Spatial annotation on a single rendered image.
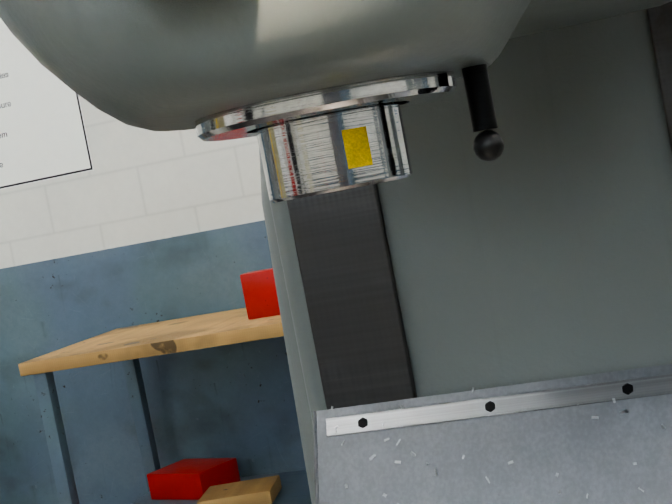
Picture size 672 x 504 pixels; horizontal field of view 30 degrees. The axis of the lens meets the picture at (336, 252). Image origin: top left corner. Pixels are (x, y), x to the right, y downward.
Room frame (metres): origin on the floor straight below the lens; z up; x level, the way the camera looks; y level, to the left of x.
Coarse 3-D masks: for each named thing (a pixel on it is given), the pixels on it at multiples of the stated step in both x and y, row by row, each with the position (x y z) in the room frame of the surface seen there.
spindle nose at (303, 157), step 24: (312, 120) 0.39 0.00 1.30; (336, 120) 0.39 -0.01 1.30; (360, 120) 0.39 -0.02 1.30; (384, 120) 0.39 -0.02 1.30; (264, 144) 0.40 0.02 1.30; (288, 144) 0.39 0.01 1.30; (312, 144) 0.39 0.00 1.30; (336, 144) 0.39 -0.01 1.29; (384, 144) 0.39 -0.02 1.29; (264, 168) 0.41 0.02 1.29; (288, 168) 0.39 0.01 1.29; (312, 168) 0.39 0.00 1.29; (336, 168) 0.39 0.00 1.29; (360, 168) 0.39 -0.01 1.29; (384, 168) 0.39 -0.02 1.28; (408, 168) 0.40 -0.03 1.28; (288, 192) 0.39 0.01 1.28; (312, 192) 0.39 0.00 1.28
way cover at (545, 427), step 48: (528, 384) 0.76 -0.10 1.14; (576, 384) 0.75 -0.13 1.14; (624, 384) 0.74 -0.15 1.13; (384, 432) 0.78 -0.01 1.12; (432, 432) 0.77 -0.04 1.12; (480, 432) 0.76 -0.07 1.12; (528, 432) 0.75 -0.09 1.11; (576, 432) 0.74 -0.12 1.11; (624, 432) 0.73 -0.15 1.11; (336, 480) 0.78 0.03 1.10; (384, 480) 0.77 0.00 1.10; (432, 480) 0.76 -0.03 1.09; (480, 480) 0.75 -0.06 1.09; (528, 480) 0.74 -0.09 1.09; (576, 480) 0.73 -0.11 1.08; (624, 480) 0.72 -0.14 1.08
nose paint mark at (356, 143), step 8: (352, 128) 0.39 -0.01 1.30; (360, 128) 0.39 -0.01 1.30; (344, 136) 0.39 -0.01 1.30; (352, 136) 0.39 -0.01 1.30; (360, 136) 0.39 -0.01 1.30; (344, 144) 0.39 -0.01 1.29; (352, 144) 0.39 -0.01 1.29; (360, 144) 0.39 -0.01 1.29; (368, 144) 0.39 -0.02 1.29; (352, 152) 0.39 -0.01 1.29; (360, 152) 0.39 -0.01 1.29; (368, 152) 0.39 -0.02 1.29; (352, 160) 0.39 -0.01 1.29; (360, 160) 0.39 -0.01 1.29; (368, 160) 0.39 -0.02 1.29
